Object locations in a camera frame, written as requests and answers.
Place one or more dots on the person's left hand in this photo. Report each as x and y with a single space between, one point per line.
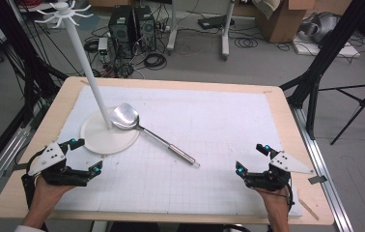
47 195

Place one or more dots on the grey rounded appliance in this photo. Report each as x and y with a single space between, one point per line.
322 27

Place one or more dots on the cardboard box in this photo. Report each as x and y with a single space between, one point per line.
283 25

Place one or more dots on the white floor board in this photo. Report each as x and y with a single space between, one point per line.
331 50

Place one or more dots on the white hook stand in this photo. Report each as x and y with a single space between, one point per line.
106 140

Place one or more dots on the black computer tower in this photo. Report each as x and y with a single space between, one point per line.
121 32
145 29

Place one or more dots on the black metal frame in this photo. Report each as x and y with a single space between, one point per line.
328 48
26 64

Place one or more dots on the beige cloth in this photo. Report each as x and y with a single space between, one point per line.
267 6

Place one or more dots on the aluminium rail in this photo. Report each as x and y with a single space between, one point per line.
0 167
325 174

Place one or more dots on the white grid mat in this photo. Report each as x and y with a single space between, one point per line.
203 129

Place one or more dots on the white rolling stand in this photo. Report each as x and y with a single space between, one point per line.
225 38

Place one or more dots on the flat black box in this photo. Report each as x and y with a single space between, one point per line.
214 22

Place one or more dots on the black tripod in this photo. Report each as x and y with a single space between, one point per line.
362 103

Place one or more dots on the person's right hand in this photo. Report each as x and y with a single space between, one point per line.
275 199

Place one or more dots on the small silver box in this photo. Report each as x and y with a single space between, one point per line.
103 45

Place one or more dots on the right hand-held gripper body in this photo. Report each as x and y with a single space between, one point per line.
286 161

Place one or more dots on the thin wooden stick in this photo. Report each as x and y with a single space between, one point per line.
308 208

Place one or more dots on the grey tape strip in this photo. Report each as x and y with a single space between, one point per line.
317 179
16 168

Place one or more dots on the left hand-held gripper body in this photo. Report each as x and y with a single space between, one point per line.
50 156

